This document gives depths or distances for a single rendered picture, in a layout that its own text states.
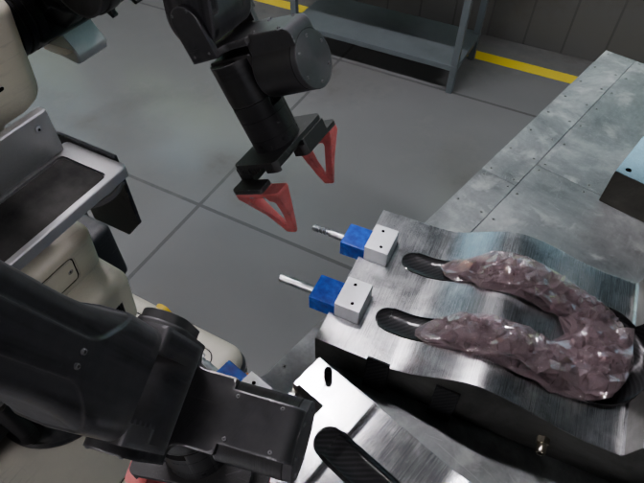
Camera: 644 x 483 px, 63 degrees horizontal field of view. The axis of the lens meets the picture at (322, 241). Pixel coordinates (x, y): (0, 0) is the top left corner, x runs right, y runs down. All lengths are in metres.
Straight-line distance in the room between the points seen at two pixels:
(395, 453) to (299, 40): 0.43
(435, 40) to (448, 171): 0.81
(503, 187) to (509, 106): 1.70
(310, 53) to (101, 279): 0.52
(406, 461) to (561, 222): 0.54
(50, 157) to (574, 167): 0.89
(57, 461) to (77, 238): 0.65
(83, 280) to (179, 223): 1.19
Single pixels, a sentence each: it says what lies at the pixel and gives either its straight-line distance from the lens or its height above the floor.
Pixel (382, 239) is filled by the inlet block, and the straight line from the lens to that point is 0.78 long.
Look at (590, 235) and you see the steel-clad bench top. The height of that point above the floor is 0.80.
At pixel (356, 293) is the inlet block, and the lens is 0.71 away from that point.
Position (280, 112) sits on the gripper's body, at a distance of 0.59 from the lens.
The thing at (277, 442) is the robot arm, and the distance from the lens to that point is 0.36.
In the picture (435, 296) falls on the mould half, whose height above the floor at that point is 0.86.
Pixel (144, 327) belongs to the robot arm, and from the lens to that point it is 0.30.
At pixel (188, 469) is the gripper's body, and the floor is 1.04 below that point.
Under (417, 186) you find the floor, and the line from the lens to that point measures 2.17.
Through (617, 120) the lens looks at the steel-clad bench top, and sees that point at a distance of 1.28.
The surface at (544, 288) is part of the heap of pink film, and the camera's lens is 0.74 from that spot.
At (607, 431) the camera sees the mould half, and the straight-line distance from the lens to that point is 0.71.
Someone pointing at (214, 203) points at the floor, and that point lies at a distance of 2.10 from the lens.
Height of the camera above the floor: 1.46
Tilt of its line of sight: 49 degrees down
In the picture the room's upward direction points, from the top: straight up
